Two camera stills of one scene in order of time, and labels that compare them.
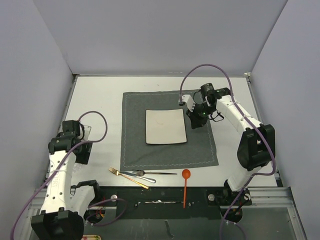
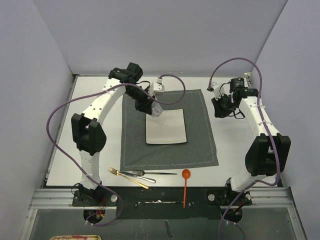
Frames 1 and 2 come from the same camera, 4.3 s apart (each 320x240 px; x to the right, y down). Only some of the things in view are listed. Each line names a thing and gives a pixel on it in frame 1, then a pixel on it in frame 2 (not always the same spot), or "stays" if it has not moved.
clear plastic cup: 77,167 → 156,109
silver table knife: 132,174 stays
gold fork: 118,173 stays
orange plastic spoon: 186,174 stays
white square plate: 165,126 stays
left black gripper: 82,158 → 145,106
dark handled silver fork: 141,172 stays
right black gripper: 196,121 → 220,113
